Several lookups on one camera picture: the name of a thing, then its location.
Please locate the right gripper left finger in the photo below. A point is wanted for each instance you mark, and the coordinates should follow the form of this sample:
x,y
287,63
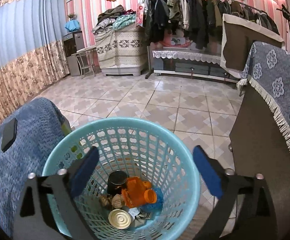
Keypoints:
x,y
34,219

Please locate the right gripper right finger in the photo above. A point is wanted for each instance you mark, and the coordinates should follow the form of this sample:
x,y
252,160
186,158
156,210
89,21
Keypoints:
x,y
244,209

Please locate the black jar lid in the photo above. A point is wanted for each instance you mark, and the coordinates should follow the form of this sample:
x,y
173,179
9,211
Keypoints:
x,y
116,181

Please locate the blue plastic wrapper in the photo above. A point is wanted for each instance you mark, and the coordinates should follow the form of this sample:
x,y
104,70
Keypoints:
x,y
153,200

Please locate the black phone case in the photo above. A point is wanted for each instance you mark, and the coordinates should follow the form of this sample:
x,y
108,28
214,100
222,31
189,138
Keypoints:
x,y
9,134

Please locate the blue fuzzy table cover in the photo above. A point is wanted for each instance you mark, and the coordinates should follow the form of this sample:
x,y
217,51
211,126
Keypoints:
x,y
39,131

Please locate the light blue mesh basket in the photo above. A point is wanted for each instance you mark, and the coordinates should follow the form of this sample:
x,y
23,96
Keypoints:
x,y
141,149

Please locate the blue floral curtain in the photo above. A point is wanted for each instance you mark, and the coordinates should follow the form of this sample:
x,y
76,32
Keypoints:
x,y
32,54

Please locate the small metal folding table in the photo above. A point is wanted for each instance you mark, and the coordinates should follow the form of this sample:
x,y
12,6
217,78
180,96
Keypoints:
x,y
85,61

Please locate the grey water dispenser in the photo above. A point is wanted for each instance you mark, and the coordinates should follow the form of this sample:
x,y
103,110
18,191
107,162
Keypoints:
x,y
72,43

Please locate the blue floral fringed cloth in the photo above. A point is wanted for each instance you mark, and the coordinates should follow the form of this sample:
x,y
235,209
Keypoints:
x,y
267,70

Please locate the blue covered water bottle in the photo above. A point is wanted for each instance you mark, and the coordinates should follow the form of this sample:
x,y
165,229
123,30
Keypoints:
x,y
72,24

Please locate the low tv stand lace cover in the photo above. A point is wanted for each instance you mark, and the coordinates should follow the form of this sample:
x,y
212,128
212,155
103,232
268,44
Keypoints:
x,y
192,63

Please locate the patterned cloth covered cabinet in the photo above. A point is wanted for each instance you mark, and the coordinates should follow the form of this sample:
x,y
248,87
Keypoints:
x,y
122,52

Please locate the pile of folded clothes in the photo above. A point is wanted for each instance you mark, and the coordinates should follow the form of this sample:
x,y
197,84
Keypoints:
x,y
115,18

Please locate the black floor stand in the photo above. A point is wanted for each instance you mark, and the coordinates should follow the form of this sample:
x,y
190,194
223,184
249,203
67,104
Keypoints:
x,y
286,14

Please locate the clothes rack with garments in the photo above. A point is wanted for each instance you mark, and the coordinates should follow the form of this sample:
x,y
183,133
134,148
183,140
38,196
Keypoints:
x,y
193,24

